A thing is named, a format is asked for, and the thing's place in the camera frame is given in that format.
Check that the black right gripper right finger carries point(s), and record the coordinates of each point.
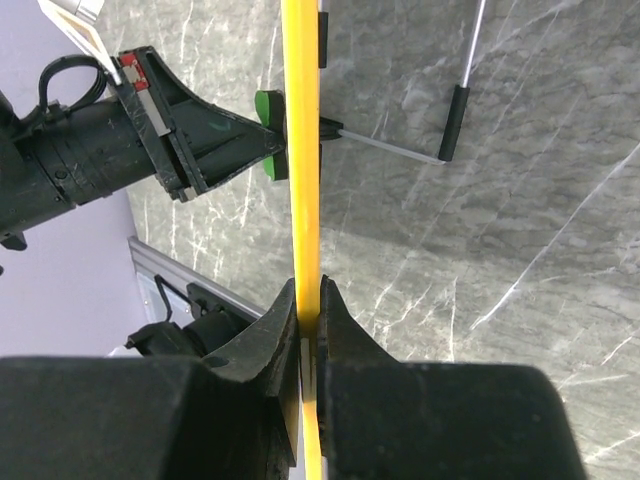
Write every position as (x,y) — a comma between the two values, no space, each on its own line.
(387,419)

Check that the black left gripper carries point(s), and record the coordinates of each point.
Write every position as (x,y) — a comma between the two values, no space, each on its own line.
(61,157)

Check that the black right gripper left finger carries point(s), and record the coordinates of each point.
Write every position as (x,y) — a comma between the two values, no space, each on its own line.
(230,415)

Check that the yellow framed whiteboard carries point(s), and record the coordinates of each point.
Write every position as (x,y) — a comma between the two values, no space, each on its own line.
(300,28)

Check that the metal wire whiteboard stand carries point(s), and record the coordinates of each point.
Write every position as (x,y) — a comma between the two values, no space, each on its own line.
(399,72)

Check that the aluminium mounting rail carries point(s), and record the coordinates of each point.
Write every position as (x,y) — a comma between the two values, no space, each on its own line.
(200,295)

